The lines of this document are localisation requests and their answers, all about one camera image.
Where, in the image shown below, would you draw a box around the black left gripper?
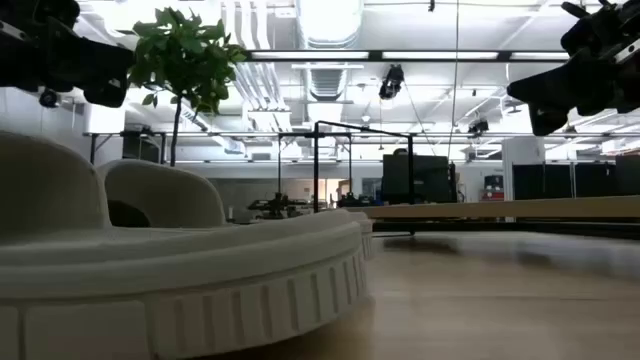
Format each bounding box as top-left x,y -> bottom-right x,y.
0,0 -> 135,109

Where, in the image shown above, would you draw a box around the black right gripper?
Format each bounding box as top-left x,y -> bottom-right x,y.
507,0 -> 640,137

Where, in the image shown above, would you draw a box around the white pillar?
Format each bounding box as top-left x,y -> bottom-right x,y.
502,135 -> 546,201

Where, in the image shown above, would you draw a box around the dark partition panels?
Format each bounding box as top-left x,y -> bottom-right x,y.
512,154 -> 640,201

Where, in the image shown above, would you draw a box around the green leafy plant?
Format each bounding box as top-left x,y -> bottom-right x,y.
127,7 -> 249,169

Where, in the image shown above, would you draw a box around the black storage cabinet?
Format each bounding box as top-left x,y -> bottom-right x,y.
382,148 -> 457,205

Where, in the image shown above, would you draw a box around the background robot station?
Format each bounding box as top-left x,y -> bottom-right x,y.
247,192 -> 309,220

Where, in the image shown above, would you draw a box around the thin hanging cable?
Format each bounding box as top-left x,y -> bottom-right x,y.
446,0 -> 460,161

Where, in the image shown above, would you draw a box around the wooden shelf with metal frame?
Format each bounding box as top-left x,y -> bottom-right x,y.
312,119 -> 640,237

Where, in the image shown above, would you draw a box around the black overhead camera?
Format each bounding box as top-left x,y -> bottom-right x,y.
378,63 -> 405,100

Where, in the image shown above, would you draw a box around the black aluminium rig frame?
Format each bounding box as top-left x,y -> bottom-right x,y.
227,48 -> 640,240

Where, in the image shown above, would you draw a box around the silver ventilation duct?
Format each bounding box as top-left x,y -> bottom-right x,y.
294,0 -> 366,104

